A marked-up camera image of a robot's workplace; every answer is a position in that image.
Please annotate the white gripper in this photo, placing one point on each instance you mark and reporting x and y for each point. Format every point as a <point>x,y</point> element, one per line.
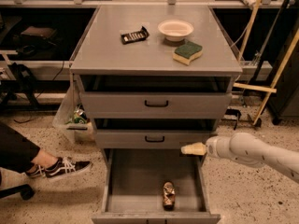
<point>213,147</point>

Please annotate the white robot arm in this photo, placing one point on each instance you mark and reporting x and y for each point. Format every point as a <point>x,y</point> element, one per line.
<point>246,149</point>

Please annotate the grey bottom drawer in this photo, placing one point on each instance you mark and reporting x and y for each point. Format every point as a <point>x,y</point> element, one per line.
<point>133,193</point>

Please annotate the grey drawer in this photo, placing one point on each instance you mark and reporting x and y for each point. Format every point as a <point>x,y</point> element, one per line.
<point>133,193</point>
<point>107,96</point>
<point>152,133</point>

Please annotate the grey drawer cabinet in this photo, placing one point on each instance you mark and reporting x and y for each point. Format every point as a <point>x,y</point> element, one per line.
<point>102,52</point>

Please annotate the grey middle drawer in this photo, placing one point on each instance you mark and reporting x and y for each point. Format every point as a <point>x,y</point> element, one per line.
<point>152,133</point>

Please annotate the grey top drawer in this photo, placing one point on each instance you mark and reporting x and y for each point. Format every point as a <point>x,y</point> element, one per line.
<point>107,96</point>

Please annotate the green can in bin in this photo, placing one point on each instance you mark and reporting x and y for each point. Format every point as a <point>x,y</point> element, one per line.
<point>79,117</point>

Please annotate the green yellow sponge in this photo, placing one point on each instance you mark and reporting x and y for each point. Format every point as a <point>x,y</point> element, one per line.
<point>187,52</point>

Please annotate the white bowl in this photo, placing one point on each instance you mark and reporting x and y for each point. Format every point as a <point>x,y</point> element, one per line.
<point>175,30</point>

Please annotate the clear plastic bin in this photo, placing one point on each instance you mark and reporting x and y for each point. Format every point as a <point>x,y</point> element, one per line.
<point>73,132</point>

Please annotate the black white sneaker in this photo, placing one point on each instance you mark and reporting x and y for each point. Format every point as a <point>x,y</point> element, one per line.
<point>62,168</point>

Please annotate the black chair base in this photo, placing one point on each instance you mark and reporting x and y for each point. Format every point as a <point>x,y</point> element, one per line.
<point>25,191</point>

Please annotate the person leg black trousers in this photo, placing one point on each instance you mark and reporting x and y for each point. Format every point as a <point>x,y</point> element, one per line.
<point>21,155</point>

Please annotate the dark bag on shelf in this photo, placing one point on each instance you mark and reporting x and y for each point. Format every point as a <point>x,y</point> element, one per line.
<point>38,35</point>

